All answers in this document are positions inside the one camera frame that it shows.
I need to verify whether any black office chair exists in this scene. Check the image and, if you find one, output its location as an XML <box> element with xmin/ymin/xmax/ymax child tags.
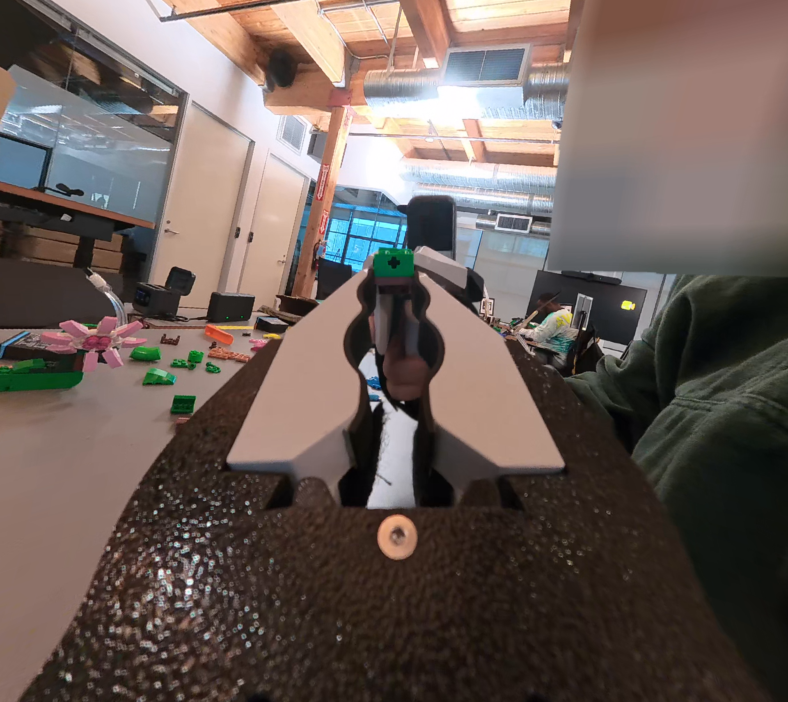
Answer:
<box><xmin>315</xmin><ymin>262</ymin><xmax>353</xmax><ymax>301</ymax></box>

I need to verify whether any wooden top desk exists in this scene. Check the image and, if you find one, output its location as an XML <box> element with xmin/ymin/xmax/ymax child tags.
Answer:
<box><xmin>0</xmin><ymin>181</ymin><xmax>156</xmax><ymax>270</ymax></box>

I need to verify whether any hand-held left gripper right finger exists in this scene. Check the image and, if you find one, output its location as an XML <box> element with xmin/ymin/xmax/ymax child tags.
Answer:
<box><xmin>417</xmin><ymin>271</ymin><xmax>567</xmax><ymax>501</ymax></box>

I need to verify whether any black open charging case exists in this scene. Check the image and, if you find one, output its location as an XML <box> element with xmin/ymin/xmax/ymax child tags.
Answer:
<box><xmin>133</xmin><ymin>266</ymin><xmax>197</xmax><ymax>319</ymax></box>

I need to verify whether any group of green lego pieces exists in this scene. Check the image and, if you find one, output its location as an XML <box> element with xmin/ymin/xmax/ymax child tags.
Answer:
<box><xmin>128</xmin><ymin>345</ymin><xmax>222</xmax><ymax>415</ymax></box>

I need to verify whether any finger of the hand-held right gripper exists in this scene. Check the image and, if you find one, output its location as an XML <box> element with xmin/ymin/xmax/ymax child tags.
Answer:
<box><xmin>374</xmin><ymin>291</ymin><xmax>408</xmax><ymax>349</ymax></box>
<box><xmin>414</xmin><ymin>246</ymin><xmax>470</xmax><ymax>300</ymax></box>

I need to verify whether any metal ceiling vent box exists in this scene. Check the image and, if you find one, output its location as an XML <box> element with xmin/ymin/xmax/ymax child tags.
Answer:
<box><xmin>440</xmin><ymin>42</ymin><xmax>534</xmax><ymax>89</ymax></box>

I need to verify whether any person's right hand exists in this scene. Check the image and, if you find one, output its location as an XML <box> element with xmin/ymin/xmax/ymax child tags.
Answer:
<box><xmin>380</xmin><ymin>339</ymin><xmax>433</xmax><ymax>405</ymax></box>

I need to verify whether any black rectangular case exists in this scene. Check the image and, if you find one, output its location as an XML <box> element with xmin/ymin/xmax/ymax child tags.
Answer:
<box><xmin>0</xmin><ymin>257</ymin><xmax>124</xmax><ymax>330</ymax></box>

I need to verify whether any black wall screen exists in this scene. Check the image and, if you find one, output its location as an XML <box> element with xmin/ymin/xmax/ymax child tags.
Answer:
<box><xmin>528</xmin><ymin>270</ymin><xmax>648</xmax><ymax>347</ymax></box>

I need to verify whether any silver ventilation duct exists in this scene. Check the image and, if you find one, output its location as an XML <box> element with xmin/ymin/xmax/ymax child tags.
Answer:
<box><xmin>400</xmin><ymin>157</ymin><xmax>558</xmax><ymax>197</ymax></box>
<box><xmin>363</xmin><ymin>62</ymin><xmax>571</xmax><ymax>122</ymax></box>

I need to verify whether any cream door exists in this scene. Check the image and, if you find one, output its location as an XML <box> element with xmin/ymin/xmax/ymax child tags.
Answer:
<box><xmin>153</xmin><ymin>100</ymin><xmax>255</xmax><ymax>291</ymax></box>
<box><xmin>237</xmin><ymin>152</ymin><xmax>309</xmax><ymax>298</ymax></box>

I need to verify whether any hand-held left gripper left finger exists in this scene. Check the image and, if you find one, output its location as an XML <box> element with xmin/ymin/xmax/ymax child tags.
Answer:
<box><xmin>225</xmin><ymin>271</ymin><xmax>373</xmax><ymax>493</ymax></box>

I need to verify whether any wooden post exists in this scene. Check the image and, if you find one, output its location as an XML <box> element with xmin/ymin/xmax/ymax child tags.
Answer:
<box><xmin>291</xmin><ymin>89</ymin><xmax>353</xmax><ymax>298</ymax></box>

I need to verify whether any green lego leaf base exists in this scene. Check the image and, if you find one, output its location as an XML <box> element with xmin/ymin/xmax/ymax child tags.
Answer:
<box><xmin>0</xmin><ymin>357</ymin><xmax>85</xmax><ymax>393</ymax></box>

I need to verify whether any clear sleeved cable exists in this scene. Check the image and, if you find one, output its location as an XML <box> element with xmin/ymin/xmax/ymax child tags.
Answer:
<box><xmin>86</xmin><ymin>269</ymin><xmax>128</xmax><ymax>325</ymax></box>

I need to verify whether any green and brown lego assembly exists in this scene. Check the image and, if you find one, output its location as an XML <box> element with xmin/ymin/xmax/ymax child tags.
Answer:
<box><xmin>373</xmin><ymin>247</ymin><xmax>415</xmax><ymax>294</ymax></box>

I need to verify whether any dark monitor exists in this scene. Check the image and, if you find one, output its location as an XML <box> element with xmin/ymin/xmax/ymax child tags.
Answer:
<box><xmin>0</xmin><ymin>133</ymin><xmax>54</xmax><ymax>190</ymax></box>

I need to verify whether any pink lego flower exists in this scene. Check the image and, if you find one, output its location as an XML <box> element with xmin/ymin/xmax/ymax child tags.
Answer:
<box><xmin>58</xmin><ymin>317</ymin><xmax>149</xmax><ymax>372</ymax></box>

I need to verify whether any black ceiling speaker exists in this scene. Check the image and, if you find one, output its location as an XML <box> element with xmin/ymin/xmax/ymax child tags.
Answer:
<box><xmin>266</xmin><ymin>46</ymin><xmax>300</xmax><ymax>91</ymax></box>

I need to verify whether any stack of cardboard boxes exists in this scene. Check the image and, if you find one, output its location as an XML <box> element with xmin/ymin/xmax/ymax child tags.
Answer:
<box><xmin>15</xmin><ymin>223</ymin><xmax>128</xmax><ymax>272</ymax></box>

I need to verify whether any person's right forearm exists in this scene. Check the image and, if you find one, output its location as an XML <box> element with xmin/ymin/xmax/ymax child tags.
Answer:
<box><xmin>563</xmin><ymin>339</ymin><xmax>662</xmax><ymax>459</ymax></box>

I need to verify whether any person's torso in green jacket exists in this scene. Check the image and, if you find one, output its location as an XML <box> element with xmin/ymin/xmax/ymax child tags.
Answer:
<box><xmin>628</xmin><ymin>274</ymin><xmax>788</xmax><ymax>702</ymax></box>

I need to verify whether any black charger box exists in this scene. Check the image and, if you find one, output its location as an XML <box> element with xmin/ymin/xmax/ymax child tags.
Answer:
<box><xmin>206</xmin><ymin>291</ymin><xmax>256</xmax><ymax>323</ymax></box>

